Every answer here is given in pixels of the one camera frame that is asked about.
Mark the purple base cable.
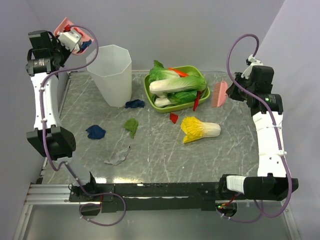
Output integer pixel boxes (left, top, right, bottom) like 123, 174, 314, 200
78, 194, 128, 228
216, 199, 266, 224

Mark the grey paper scrap left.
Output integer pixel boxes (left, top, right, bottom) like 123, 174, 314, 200
104, 145, 131, 166

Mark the dark blue paper scrap right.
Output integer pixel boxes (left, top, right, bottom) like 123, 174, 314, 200
79, 39, 92, 53

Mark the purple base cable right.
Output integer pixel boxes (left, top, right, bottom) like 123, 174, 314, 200
216, 199, 266, 224

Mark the orange carrot toy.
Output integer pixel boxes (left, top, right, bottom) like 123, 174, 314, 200
168, 68, 189, 78

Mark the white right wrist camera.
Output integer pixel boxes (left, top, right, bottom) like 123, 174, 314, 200
241, 54, 264, 80

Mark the pink hand brush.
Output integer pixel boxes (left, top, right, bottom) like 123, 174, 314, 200
211, 81, 228, 108

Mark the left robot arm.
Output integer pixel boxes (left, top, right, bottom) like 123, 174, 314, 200
25, 28, 99, 201

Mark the red chili pepper toy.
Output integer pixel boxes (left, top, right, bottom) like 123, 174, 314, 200
192, 91, 201, 112

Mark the green leafy lettuce toy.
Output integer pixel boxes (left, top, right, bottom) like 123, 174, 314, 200
148, 60, 180, 83

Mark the small bok choy toy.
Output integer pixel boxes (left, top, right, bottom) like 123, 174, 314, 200
154, 90, 197, 108

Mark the green paper scrap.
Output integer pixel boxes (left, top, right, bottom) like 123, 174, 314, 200
123, 118, 139, 139

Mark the pink dustpan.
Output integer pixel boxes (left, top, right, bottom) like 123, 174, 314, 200
53, 17, 95, 55

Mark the green plastic tray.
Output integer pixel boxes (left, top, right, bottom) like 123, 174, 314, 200
143, 62, 210, 113

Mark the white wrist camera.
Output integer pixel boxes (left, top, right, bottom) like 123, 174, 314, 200
58, 28, 82, 54
241, 54, 264, 80

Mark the large green cabbage toy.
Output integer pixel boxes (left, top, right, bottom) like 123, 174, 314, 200
149, 75, 207, 94

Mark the red paper scrap near tray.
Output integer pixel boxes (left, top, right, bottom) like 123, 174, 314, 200
169, 112, 179, 124

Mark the dark blue paper scrap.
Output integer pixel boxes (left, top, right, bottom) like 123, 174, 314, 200
79, 39, 92, 53
85, 124, 106, 140

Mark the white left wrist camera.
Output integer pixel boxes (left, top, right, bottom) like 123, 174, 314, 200
58, 28, 82, 54

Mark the dark blue scrap near bin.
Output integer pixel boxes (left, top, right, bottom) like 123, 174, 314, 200
124, 99, 145, 109

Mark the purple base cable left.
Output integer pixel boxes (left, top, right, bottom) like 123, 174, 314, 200
78, 194, 128, 228

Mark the translucent white plastic bin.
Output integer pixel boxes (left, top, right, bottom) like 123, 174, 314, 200
87, 44, 132, 107

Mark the dark blue paper scrap left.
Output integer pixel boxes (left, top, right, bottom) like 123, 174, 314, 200
85, 124, 106, 140

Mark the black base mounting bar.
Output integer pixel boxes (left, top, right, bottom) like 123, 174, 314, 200
69, 182, 245, 213

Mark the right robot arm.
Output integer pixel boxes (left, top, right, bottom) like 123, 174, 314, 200
218, 64, 289, 201

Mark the yellow napa cabbage toy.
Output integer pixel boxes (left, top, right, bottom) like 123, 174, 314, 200
180, 116, 221, 144

